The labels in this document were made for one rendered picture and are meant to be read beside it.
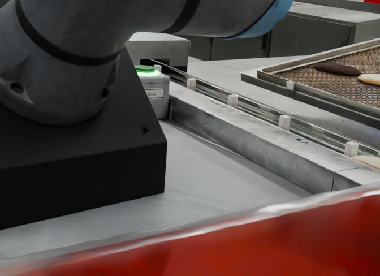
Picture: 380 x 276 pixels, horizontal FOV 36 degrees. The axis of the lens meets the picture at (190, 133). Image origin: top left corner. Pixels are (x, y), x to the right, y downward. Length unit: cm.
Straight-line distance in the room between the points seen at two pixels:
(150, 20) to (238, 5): 9
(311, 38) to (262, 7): 327
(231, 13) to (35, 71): 20
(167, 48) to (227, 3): 72
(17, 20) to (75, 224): 21
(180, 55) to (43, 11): 78
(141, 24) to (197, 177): 28
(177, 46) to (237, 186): 60
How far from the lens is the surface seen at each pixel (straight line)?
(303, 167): 76
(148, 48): 126
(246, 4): 59
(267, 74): 109
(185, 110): 99
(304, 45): 392
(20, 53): 59
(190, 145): 89
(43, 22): 55
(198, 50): 497
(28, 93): 61
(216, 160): 84
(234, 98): 102
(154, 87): 100
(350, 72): 111
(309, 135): 90
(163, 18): 55
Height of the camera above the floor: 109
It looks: 16 degrees down
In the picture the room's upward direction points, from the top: 4 degrees clockwise
